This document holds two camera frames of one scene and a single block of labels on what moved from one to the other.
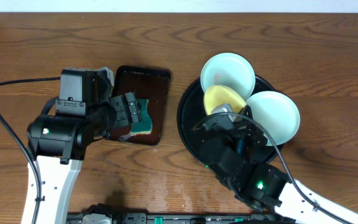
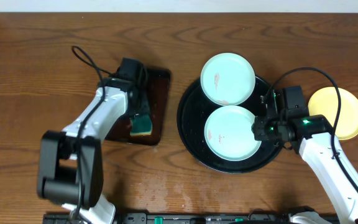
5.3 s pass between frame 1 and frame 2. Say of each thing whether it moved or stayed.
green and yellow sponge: stayed
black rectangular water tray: stayed
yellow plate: moved
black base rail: stayed
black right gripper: moved
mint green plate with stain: stayed
